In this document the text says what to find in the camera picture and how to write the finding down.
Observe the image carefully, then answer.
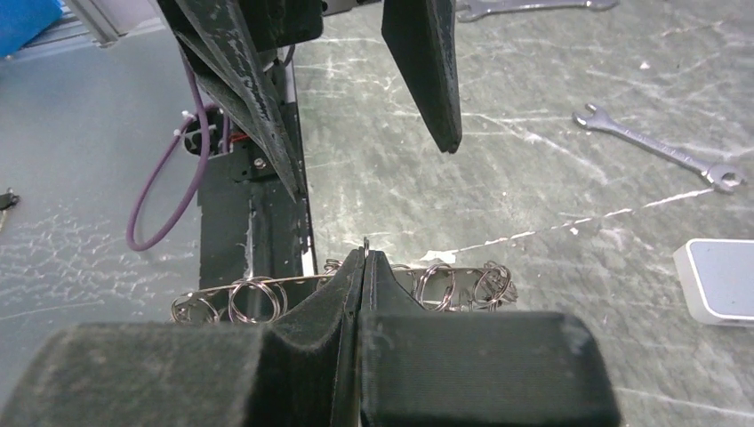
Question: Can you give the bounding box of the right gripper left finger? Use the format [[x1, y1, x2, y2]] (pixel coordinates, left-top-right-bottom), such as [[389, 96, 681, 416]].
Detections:
[[1, 248, 365, 426]]

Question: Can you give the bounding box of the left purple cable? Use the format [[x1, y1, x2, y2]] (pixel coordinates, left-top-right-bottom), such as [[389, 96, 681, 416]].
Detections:
[[125, 44, 297, 254]]

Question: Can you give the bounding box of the small silver wrench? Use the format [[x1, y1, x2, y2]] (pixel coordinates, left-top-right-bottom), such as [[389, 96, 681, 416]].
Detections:
[[572, 103, 748, 194]]

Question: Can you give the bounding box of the grey plastic box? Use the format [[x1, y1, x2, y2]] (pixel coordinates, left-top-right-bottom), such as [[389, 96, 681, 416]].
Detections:
[[673, 238, 753, 328]]

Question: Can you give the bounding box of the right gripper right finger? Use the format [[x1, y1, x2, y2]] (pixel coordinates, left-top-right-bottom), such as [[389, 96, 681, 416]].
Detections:
[[359, 251, 622, 426]]

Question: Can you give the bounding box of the large silver wrench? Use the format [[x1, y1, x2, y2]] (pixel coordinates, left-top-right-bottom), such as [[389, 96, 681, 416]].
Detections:
[[456, 0, 620, 23]]

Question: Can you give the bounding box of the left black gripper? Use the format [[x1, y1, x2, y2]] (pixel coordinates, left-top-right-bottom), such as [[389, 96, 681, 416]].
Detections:
[[156, 0, 462, 197]]

